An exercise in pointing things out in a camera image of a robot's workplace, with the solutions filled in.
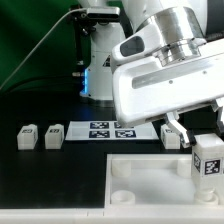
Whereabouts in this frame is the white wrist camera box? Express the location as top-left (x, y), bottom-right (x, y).
top-left (110, 24), bottom-right (165, 71)

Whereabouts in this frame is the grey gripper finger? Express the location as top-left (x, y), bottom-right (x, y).
top-left (211, 97), bottom-right (224, 134)
top-left (165, 111), bottom-right (196, 148)

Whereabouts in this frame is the white sheet with fiducial tags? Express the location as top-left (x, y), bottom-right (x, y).
top-left (65, 121), bottom-right (158, 141)

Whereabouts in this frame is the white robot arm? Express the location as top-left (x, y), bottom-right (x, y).
top-left (78, 0), bottom-right (224, 147)

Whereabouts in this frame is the white front table edge rail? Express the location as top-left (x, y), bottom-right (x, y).
top-left (0, 208), bottom-right (224, 224)

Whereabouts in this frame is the black camera on stand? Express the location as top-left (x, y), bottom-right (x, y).
top-left (67, 4), bottom-right (120, 69)

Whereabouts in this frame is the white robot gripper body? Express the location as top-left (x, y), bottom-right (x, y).
top-left (113, 39), bottom-right (224, 127)

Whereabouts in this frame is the grey camera cable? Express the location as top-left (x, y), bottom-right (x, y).
top-left (0, 8), bottom-right (88, 92)

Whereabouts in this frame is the white square table top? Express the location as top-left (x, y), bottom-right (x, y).
top-left (105, 154), bottom-right (224, 209)

